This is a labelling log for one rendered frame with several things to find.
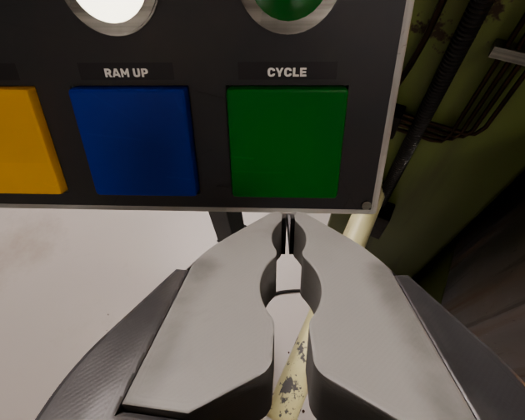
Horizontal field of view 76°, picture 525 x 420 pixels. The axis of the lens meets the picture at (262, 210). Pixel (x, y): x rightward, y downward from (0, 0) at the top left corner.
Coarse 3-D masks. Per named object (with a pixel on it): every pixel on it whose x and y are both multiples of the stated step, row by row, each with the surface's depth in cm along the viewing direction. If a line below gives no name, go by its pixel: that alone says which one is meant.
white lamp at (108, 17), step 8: (80, 0) 19; (88, 0) 19; (96, 0) 19; (104, 0) 19; (112, 0) 19; (120, 0) 19; (128, 0) 19; (136, 0) 19; (88, 8) 19; (96, 8) 19; (104, 8) 19; (112, 8) 19; (120, 8) 19; (128, 8) 19; (136, 8) 19; (96, 16) 19; (104, 16) 19; (112, 16) 19; (120, 16) 19; (128, 16) 19
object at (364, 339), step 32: (288, 224) 13; (320, 224) 11; (320, 256) 10; (352, 256) 10; (320, 288) 9; (352, 288) 9; (384, 288) 9; (320, 320) 8; (352, 320) 8; (384, 320) 8; (416, 320) 8; (320, 352) 7; (352, 352) 7; (384, 352) 7; (416, 352) 7; (320, 384) 7; (352, 384) 6; (384, 384) 6; (416, 384) 6; (448, 384) 6; (320, 416) 7; (352, 416) 7; (384, 416) 6; (416, 416) 6; (448, 416) 6
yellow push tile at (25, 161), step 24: (0, 96) 21; (24, 96) 21; (0, 120) 22; (24, 120) 22; (0, 144) 23; (24, 144) 23; (48, 144) 23; (0, 168) 24; (24, 168) 24; (48, 168) 24; (0, 192) 25; (24, 192) 25; (48, 192) 25
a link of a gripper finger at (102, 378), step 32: (160, 288) 9; (128, 320) 8; (160, 320) 8; (96, 352) 7; (128, 352) 7; (64, 384) 6; (96, 384) 6; (128, 384) 6; (64, 416) 6; (96, 416) 6; (128, 416) 6
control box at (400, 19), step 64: (0, 0) 19; (64, 0) 19; (192, 0) 19; (384, 0) 18; (0, 64) 21; (64, 64) 21; (128, 64) 21; (192, 64) 21; (256, 64) 20; (320, 64) 20; (384, 64) 20; (64, 128) 23; (384, 128) 22; (64, 192) 25
